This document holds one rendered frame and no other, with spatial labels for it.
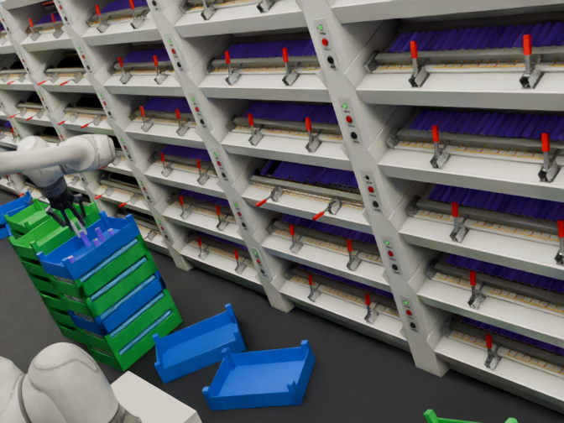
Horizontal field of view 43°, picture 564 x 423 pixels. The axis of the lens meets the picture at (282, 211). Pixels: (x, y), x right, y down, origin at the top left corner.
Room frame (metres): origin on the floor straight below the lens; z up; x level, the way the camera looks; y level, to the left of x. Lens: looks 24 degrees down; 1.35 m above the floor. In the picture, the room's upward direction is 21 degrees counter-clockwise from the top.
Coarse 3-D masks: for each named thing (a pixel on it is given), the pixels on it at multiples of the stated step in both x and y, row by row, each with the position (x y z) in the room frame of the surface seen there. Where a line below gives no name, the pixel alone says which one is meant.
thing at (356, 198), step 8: (256, 176) 2.16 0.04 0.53; (264, 184) 2.11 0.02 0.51; (272, 184) 2.07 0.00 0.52; (280, 184) 2.03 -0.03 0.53; (288, 184) 2.00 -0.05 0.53; (296, 184) 1.98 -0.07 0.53; (304, 192) 1.94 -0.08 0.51; (312, 192) 1.90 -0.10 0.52; (320, 192) 1.87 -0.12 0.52; (328, 192) 1.84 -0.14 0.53; (336, 192) 1.82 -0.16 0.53; (344, 192) 1.80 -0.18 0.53; (344, 200) 1.79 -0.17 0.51; (352, 200) 1.76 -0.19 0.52; (360, 200) 1.73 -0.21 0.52; (360, 208) 1.72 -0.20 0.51
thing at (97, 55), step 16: (64, 0) 2.76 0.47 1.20; (80, 0) 2.79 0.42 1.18; (80, 16) 2.78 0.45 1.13; (96, 48) 2.78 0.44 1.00; (112, 48) 2.81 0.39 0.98; (96, 64) 2.77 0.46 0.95; (96, 80) 2.79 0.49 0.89; (112, 96) 2.77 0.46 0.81; (128, 96) 2.80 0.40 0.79; (112, 112) 2.78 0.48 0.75; (112, 128) 2.84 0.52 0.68; (128, 144) 2.77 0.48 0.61; (144, 144) 2.79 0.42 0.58; (128, 160) 2.83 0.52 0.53; (144, 176) 2.76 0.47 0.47; (160, 192) 2.78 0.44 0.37; (176, 224) 2.78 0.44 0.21; (176, 256) 2.80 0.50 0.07
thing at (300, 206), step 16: (256, 160) 2.22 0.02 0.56; (240, 176) 2.17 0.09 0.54; (240, 192) 2.16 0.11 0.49; (256, 192) 2.12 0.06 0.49; (288, 192) 2.01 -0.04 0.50; (272, 208) 2.05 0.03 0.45; (288, 208) 1.96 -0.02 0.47; (304, 208) 1.89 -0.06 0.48; (320, 208) 1.84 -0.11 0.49; (352, 208) 1.75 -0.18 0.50; (336, 224) 1.79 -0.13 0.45; (352, 224) 1.72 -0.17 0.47; (368, 224) 1.66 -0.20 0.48
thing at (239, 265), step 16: (176, 240) 2.77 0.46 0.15; (192, 240) 2.78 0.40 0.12; (208, 240) 2.66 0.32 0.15; (224, 240) 2.59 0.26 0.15; (192, 256) 2.68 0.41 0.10; (208, 256) 2.60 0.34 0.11; (224, 256) 2.53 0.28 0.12; (240, 256) 2.47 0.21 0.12; (224, 272) 2.48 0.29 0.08; (240, 272) 2.38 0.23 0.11; (256, 272) 2.33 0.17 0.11
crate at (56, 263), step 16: (96, 224) 2.49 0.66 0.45; (112, 224) 2.49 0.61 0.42; (128, 224) 2.35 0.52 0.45; (80, 240) 2.44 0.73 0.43; (112, 240) 2.30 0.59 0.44; (128, 240) 2.34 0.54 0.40; (48, 256) 2.35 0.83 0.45; (64, 256) 2.38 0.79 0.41; (80, 256) 2.36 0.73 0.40; (96, 256) 2.25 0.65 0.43; (48, 272) 2.31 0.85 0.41; (64, 272) 2.21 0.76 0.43; (80, 272) 2.20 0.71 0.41
